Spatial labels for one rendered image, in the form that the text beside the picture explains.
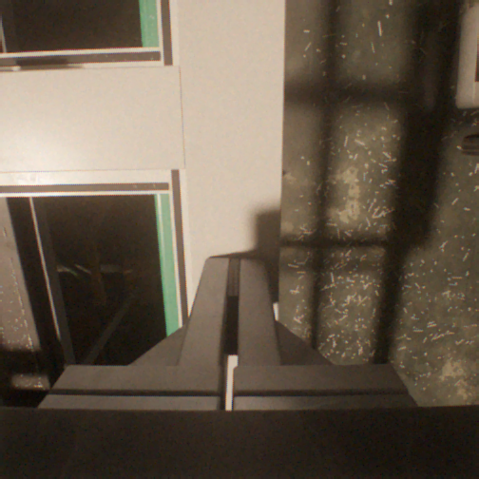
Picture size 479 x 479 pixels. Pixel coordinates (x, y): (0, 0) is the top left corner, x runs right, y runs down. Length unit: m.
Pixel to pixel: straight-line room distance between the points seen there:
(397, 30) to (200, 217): 1.10
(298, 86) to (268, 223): 0.97
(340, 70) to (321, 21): 0.15
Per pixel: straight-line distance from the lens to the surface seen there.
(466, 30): 1.21
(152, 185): 0.21
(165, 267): 0.24
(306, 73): 1.11
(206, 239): 0.16
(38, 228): 0.64
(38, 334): 0.70
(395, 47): 1.20
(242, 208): 0.15
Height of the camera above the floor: 1.08
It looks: 73 degrees down
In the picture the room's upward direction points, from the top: 179 degrees counter-clockwise
